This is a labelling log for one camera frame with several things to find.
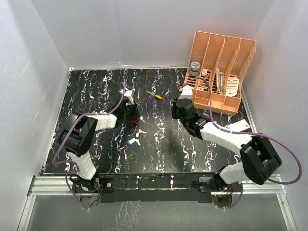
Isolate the key with red tag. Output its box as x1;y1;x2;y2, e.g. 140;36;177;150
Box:
130;116;145;124

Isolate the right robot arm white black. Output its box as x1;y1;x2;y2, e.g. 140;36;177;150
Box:
171;99;282;191

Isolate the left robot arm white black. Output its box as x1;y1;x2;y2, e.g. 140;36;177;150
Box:
59;96;140;192

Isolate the key with blue tag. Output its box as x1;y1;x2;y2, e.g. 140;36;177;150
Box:
127;138;141;146

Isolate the key with yellow tag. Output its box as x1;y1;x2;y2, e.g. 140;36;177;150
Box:
147;91;163;100

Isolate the round patterned tin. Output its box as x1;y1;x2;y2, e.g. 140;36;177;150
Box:
189;62;201;77

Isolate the white packaged card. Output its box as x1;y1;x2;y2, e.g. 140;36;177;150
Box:
226;77;239;97

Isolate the white red-dot box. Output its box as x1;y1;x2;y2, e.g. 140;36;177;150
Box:
226;119;251;132

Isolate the peach desk organizer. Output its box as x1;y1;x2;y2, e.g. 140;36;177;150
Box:
184;31;257;116

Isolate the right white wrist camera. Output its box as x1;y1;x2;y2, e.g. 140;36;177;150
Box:
178;85;193;100

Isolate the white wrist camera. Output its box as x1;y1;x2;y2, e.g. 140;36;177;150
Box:
119;89;135;105
178;85;193;100

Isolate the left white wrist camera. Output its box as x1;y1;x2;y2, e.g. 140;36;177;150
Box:
119;89;135;105

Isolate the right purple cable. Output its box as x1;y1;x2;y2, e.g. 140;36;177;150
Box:
180;76;302;209

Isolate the purple cable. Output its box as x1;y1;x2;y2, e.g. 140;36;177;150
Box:
180;76;302;209
52;82;126;209

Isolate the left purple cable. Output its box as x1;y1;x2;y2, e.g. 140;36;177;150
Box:
52;82;126;209

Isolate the aluminium front rail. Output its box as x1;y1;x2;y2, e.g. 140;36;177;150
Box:
18;174;297;231

